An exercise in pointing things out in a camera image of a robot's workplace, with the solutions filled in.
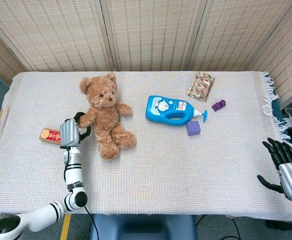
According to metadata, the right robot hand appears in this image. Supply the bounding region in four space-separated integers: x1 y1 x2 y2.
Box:
256 137 292 203

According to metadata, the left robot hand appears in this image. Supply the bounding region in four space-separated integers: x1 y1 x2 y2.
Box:
59 111 92 148

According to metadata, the brown teddy bear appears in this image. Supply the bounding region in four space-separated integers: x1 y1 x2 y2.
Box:
78 72 136 160

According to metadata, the blue robot base seat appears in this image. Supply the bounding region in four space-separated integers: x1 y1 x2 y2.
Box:
89 213 198 240

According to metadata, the red and tan snack box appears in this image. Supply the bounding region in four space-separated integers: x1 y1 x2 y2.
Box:
39 127 62 145

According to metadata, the purple toy building brick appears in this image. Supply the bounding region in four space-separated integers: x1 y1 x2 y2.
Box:
211 99 227 112

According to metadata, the woven grey table cloth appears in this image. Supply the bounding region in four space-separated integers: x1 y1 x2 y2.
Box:
0 70 292 222

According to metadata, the blue pump detergent bottle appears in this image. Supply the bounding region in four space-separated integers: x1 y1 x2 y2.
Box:
145 95 208 126

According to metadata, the purple foam cube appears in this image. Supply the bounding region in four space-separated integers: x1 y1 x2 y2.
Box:
186 120 202 137

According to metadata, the gold foil snack packet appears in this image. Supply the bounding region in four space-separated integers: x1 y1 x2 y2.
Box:
187 72 216 103

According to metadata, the bamboo folding screen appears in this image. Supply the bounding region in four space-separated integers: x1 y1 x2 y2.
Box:
0 0 292 106

